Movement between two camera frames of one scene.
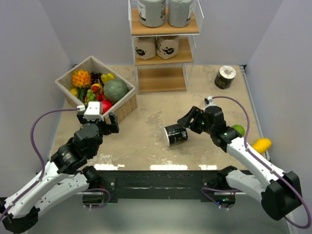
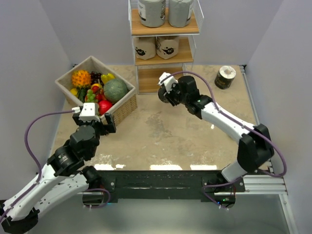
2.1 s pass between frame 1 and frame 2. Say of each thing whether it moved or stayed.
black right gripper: moved
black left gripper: stayed
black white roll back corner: stayed
